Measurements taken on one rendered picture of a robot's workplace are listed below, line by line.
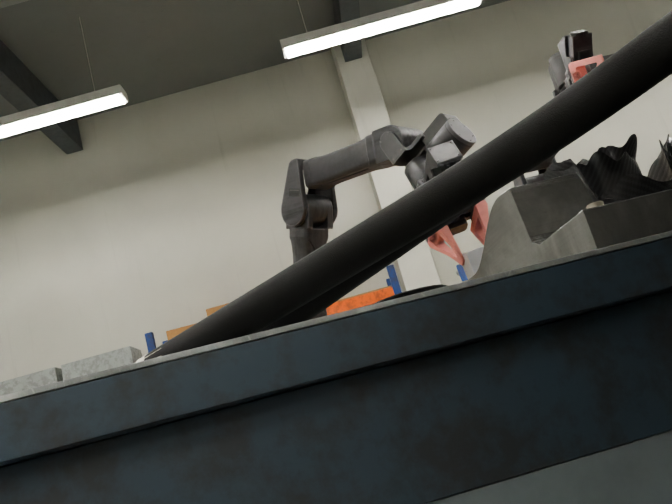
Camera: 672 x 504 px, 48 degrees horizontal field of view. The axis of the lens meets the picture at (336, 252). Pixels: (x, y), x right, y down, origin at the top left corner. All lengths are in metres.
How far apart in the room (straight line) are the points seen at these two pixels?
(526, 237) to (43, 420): 0.52
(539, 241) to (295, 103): 6.49
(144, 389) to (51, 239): 6.92
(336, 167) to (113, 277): 5.79
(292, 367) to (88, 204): 6.90
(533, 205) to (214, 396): 0.46
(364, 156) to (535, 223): 0.56
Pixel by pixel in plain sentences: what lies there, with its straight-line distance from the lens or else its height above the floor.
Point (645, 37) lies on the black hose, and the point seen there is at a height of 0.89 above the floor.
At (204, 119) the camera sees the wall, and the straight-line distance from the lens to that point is 7.32.
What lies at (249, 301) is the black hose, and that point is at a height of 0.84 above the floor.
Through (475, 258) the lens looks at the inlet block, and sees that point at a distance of 1.15.
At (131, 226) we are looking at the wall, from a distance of 7.15.
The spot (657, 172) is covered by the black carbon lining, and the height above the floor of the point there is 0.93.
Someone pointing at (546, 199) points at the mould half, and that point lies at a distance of 0.84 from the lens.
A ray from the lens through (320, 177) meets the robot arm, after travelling 1.40.
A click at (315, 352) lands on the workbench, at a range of 0.48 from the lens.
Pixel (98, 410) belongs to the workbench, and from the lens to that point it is 0.48.
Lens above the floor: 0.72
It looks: 14 degrees up
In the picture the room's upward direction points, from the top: 16 degrees counter-clockwise
